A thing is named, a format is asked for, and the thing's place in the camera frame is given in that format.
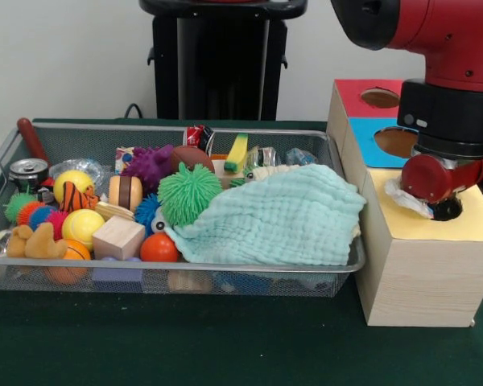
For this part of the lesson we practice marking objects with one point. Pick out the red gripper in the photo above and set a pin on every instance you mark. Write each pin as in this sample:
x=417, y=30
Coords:
x=426, y=179

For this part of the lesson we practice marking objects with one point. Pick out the colourful patterned cloth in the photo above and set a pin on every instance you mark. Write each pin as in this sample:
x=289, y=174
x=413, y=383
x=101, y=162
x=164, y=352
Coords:
x=406, y=201

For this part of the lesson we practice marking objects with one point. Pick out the light blue waffle cloth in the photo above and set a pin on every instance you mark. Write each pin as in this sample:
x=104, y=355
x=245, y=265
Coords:
x=286, y=219

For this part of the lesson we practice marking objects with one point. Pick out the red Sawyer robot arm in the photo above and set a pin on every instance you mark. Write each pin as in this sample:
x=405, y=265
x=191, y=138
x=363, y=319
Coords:
x=447, y=40

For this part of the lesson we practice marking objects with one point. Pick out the wooden box with three holes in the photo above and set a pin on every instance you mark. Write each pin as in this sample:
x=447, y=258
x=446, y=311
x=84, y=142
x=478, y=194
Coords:
x=426, y=281

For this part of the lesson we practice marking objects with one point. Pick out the shallow metal mesh bin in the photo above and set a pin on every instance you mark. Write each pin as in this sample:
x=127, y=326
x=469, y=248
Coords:
x=165, y=281

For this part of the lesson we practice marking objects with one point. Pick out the yellow toy banana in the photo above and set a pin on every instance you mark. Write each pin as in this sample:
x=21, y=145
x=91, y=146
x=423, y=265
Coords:
x=236, y=153

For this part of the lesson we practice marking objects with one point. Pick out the large green spiky ball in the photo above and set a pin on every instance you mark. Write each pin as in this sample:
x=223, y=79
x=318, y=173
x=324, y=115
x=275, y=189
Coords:
x=187, y=193

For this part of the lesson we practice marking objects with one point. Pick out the dark green table cloth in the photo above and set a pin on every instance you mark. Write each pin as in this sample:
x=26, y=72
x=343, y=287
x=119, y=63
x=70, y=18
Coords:
x=225, y=342

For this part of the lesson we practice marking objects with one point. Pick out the red orange rubber ball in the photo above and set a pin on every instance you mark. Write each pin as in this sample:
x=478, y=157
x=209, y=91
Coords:
x=159, y=248

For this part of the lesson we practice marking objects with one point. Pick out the purple rubber toy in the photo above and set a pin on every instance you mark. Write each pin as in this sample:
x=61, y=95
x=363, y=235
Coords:
x=151, y=165

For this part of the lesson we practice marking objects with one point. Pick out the wooden toy burger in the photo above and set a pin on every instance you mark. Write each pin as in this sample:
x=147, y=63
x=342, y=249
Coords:
x=125, y=194

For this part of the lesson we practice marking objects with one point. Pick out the wooden cube block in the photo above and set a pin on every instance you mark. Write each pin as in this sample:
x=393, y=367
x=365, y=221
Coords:
x=116, y=237

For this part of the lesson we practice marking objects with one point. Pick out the yellow ball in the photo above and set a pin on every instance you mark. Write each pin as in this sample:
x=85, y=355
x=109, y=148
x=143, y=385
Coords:
x=82, y=229

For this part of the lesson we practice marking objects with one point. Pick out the orange plush toy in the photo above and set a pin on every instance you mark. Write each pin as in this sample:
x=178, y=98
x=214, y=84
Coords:
x=38, y=243

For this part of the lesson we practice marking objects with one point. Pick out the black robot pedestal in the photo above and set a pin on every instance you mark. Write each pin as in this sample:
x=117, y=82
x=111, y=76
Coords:
x=225, y=60

